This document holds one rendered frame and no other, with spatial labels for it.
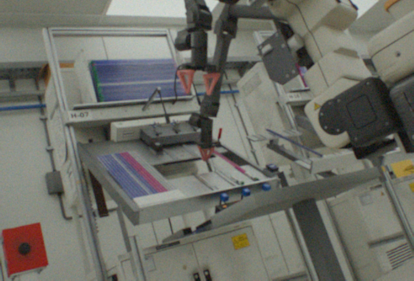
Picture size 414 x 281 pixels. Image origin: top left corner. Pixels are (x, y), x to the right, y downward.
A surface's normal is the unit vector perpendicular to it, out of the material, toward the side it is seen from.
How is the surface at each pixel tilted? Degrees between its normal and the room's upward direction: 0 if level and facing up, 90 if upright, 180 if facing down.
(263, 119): 90
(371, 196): 90
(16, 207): 90
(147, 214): 134
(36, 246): 90
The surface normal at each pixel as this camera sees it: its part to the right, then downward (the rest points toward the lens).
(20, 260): 0.45, -0.42
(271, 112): -0.84, 0.10
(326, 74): -0.71, 0.00
